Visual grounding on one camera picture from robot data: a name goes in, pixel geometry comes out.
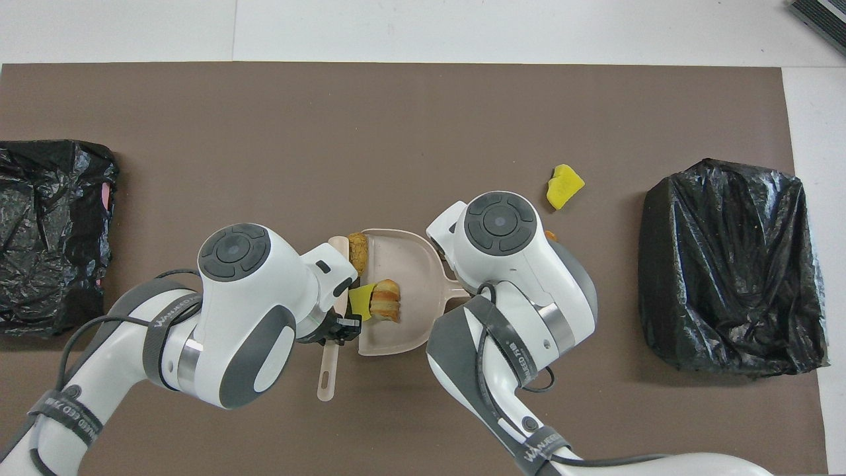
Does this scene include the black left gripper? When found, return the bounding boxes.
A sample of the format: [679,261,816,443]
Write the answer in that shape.
[296,311,363,346]

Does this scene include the yellow sponge piece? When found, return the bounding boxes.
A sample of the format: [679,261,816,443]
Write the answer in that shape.
[546,163,586,211]
[348,283,378,323]

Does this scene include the beige hand brush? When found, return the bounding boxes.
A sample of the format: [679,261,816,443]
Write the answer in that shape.
[317,236,351,403]

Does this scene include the brown bread roll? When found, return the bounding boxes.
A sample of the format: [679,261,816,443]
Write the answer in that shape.
[348,231,371,276]

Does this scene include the beige plastic dustpan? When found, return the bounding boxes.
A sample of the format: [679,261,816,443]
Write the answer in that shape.
[357,228,474,358]

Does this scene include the black bag lined pink bin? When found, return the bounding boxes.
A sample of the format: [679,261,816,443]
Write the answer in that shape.
[0,139,120,339]

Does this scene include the brown table mat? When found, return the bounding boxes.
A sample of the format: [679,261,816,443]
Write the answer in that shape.
[0,61,829,476]

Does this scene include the dark grey ribbed device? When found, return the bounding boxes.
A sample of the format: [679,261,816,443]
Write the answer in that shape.
[788,0,846,57]

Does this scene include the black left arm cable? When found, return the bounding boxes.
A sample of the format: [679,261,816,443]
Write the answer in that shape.
[56,267,202,397]

